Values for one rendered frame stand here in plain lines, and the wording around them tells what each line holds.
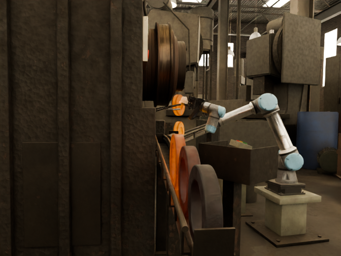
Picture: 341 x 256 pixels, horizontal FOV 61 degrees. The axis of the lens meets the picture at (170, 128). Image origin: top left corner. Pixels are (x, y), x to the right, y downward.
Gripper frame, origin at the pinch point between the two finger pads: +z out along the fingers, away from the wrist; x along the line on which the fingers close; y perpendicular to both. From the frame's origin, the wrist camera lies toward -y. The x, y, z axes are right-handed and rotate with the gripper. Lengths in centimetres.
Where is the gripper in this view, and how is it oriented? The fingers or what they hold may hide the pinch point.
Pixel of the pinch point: (178, 102)
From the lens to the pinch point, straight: 213.9
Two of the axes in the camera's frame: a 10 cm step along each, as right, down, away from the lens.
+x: -4.8, 0.6, -8.8
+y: 2.3, -9.5, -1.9
